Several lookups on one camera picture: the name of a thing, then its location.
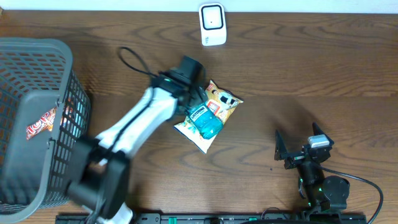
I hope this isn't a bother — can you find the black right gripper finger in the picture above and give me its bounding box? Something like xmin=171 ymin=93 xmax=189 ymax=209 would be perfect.
xmin=312 ymin=122 xmax=335 ymax=146
xmin=274 ymin=130 xmax=287 ymax=161

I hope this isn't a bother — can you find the yellow white snack bag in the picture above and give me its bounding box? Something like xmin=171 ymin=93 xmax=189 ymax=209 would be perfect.
xmin=174 ymin=80 xmax=243 ymax=154

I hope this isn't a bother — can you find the blue Listerine mouthwash bottle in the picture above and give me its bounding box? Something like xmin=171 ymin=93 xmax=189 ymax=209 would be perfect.
xmin=187 ymin=103 xmax=223 ymax=139

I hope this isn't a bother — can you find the orange red candy bar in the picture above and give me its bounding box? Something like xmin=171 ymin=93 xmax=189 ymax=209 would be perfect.
xmin=26 ymin=106 xmax=73 ymax=140

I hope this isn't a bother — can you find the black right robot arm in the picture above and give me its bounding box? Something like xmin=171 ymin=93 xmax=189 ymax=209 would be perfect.
xmin=274 ymin=123 xmax=350 ymax=212

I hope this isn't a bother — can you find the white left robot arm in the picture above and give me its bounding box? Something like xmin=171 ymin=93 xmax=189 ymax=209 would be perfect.
xmin=63 ymin=56 xmax=206 ymax=223

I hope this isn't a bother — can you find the white barcode scanner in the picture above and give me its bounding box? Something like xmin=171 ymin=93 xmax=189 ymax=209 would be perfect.
xmin=198 ymin=3 xmax=227 ymax=47

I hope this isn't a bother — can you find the grey plastic mesh basket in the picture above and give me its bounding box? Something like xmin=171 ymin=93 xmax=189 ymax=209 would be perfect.
xmin=1 ymin=37 xmax=91 ymax=223

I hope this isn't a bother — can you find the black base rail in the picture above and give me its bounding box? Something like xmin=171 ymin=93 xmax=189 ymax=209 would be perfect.
xmin=55 ymin=212 xmax=368 ymax=224

